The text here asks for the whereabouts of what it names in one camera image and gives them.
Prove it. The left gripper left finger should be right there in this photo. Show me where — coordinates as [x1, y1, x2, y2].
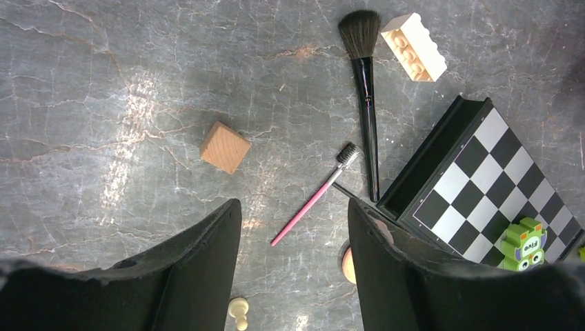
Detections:
[1, 199, 242, 330]

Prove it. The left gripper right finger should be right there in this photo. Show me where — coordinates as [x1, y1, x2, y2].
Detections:
[348, 199, 584, 330]

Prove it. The green owl toy block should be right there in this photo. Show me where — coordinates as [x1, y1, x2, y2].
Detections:
[497, 217, 548, 272]

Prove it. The white lego brick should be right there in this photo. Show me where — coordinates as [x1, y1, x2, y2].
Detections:
[380, 12, 447, 82]

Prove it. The thin black makeup stick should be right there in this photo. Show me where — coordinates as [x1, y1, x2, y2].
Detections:
[333, 182, 375, 206]

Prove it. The round pink powder puff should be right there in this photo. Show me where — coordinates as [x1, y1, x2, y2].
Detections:
[340, 245, 357, 285]

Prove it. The pink lip gloss wand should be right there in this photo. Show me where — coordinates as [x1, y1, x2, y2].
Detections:
[270, 142, 360, 247]

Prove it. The brown wooden cube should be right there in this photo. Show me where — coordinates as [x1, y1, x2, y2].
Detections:
[200, 121, 251, 174]

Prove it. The cream chess pawn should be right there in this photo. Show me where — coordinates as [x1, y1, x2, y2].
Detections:
[228, 297, 249, 331]

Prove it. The black white chessboard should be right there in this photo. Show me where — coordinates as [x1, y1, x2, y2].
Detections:
[377, 97, 584, 268]

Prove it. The black makeup brush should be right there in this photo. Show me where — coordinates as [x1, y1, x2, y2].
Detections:
[338, 10, 381, 203]

